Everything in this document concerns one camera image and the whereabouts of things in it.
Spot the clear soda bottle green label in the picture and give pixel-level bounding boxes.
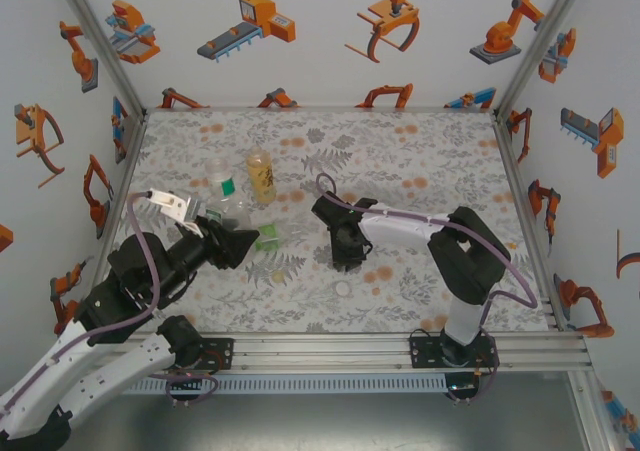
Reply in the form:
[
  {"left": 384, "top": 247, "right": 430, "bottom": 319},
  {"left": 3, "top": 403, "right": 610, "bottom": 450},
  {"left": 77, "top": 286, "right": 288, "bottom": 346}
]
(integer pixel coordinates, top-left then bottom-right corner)
[{"left": 252, "top": 222, "right": 304, "bottom": 253}]

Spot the yellow tea bottle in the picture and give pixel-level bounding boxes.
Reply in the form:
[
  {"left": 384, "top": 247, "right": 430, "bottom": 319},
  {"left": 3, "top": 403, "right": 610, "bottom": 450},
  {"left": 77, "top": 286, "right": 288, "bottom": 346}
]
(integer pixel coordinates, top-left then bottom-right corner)
[{"left": 246, "top": 145, "right": 277, "bottom": 205}]

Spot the floral tablecloth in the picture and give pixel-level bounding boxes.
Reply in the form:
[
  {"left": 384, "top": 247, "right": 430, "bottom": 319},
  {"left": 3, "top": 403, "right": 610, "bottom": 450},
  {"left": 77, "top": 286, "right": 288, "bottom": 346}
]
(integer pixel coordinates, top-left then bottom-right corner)
[{"left": 106, "top": 109, "right": 554, "bottom": 335}]

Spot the grey metal panel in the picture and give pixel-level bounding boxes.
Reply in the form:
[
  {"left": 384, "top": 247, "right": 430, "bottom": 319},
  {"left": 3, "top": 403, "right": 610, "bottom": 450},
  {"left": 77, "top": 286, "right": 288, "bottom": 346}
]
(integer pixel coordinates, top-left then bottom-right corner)
[{"left": 49, "top": 393, "right": 594, "bottom": 451}]

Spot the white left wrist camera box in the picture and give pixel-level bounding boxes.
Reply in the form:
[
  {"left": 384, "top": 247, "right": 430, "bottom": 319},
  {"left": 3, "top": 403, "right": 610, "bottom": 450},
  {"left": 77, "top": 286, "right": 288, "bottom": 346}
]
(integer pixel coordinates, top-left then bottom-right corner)
[{"left": 148, "top": 188, "right": 207, "bottom": 237}]

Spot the aluminium front rail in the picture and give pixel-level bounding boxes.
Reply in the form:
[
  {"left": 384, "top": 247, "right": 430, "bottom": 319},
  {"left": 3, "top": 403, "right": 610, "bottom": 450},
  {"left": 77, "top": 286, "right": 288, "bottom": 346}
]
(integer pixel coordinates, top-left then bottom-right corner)
[{"left": 47, "top": 331, "right": 595, "bottom": 376}]

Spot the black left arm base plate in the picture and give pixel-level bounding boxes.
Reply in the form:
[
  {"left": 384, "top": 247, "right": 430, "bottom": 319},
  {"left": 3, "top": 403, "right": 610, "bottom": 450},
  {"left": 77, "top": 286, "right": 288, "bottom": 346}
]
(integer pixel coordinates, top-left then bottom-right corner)
[{"left": 197, "top": 338, "right": 236, "bottom": 371}]

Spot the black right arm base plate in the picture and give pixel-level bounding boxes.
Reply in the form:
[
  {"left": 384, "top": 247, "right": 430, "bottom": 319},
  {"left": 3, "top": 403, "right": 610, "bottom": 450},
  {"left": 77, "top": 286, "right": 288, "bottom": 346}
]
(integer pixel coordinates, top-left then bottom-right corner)
[{"left": 408, "top": 331, "right": 501, "bottom": 371}]

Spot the white slotted cable duct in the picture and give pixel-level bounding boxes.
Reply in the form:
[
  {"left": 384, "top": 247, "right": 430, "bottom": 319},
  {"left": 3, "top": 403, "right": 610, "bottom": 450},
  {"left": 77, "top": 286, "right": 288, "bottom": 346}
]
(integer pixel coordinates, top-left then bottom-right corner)
[{"left": 119, "top": 373, "right": 450, "bottom": 396}]

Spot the aluminium back rail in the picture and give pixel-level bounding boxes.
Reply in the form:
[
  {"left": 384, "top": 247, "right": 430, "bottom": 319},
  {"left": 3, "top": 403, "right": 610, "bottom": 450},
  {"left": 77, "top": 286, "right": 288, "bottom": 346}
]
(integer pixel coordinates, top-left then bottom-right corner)
[{"left": 144, "top": 104, "right": 497, "bottom": 115}]

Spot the aluminium frame post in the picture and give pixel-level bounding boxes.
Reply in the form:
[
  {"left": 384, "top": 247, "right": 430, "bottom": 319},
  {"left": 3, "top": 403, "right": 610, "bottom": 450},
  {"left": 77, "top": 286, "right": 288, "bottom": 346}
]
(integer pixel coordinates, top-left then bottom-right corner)
[
  {"left": 49, "top": 0, "right": 150, "bottom": 117},
  {"left": 492, "top": 0, "right": 596, "bottom": 120}
]

